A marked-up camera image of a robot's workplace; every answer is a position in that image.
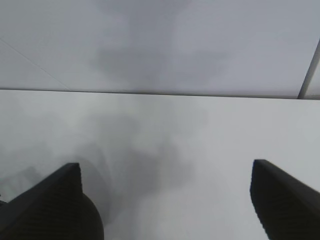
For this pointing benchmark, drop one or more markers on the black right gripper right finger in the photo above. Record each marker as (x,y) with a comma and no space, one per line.
(287,208)

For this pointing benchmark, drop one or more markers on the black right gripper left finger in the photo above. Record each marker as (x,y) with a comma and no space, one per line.
(54,209)

